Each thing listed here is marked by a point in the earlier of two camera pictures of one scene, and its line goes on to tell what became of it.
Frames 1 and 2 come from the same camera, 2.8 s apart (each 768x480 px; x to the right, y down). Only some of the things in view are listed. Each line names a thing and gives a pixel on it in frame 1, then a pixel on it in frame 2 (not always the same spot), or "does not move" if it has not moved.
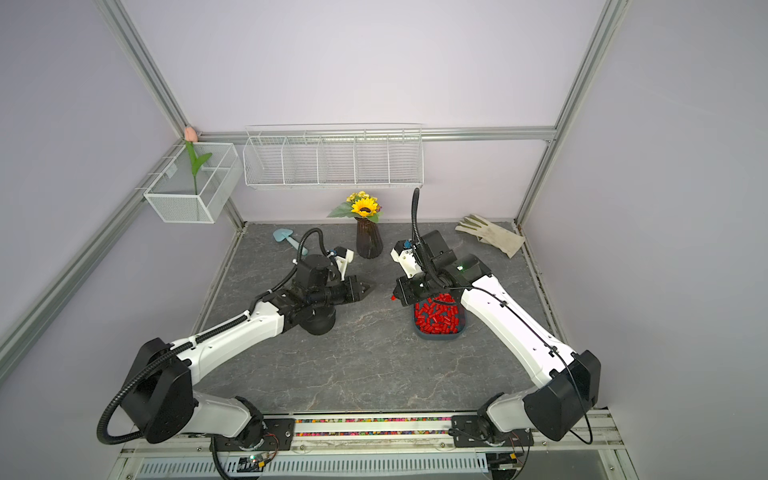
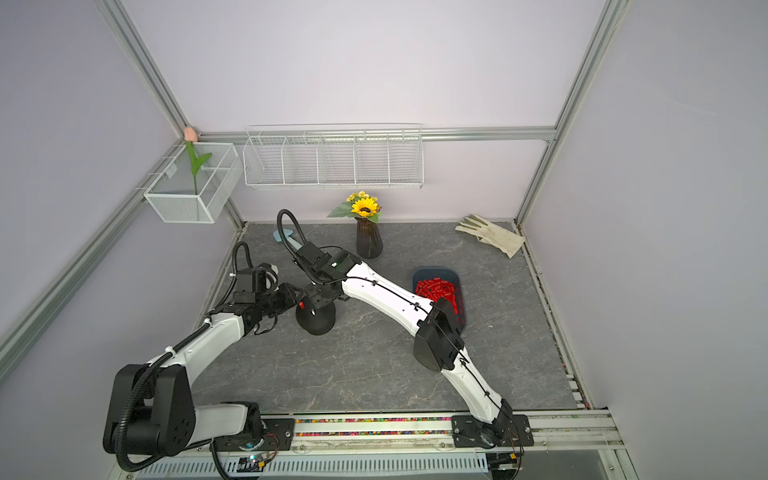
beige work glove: [491, 234] does not move
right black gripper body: [421, 283] -> [314, 293]
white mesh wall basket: [196, 183] does not move
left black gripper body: [335, 292] -> [276, 301]
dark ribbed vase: [369, 242] does not move
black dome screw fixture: [317, 319] does not move
